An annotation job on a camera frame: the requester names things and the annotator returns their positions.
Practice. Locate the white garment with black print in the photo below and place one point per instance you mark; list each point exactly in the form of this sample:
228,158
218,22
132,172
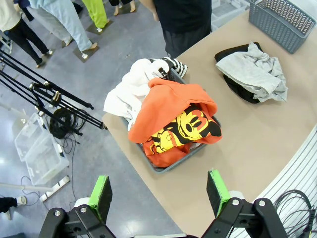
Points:
128,91

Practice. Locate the mannequin in green trousers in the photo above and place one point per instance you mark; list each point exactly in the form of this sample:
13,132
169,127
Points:
95,12

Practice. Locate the light grey garment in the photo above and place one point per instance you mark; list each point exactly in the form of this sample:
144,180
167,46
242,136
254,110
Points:
252,72

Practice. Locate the mannequin in light blue fleece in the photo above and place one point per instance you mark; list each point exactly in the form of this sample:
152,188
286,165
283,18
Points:
67,22

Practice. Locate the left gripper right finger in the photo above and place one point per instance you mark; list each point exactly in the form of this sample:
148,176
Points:
218,191

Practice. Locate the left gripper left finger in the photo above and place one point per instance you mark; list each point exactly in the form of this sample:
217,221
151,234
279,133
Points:
100,198

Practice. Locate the person's right hand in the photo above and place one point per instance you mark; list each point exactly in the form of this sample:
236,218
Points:
156,17

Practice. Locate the orange cartoon mouse shirt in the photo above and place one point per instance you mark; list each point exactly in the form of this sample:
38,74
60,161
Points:
168,99

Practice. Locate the black camera tripod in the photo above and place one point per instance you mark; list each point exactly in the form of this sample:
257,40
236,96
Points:
37,91

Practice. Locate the mannequin in cream jacket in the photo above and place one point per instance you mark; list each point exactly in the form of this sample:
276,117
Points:
24,37

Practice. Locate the person in black t-shirt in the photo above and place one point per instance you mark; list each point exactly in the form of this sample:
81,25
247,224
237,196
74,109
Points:
183,22

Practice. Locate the clear plastic storage box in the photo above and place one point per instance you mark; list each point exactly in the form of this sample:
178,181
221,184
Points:
47,161
29,134

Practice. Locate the grey plastic basket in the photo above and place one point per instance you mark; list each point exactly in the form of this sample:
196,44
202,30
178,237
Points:
173,166

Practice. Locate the grey basket with label sticker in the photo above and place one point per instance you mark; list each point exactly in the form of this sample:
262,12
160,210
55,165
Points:
280,27

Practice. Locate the white ribbed base panel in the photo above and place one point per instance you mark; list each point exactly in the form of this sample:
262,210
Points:
299,168

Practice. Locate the bystander's white shoe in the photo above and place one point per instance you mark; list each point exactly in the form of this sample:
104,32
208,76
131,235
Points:
21,200

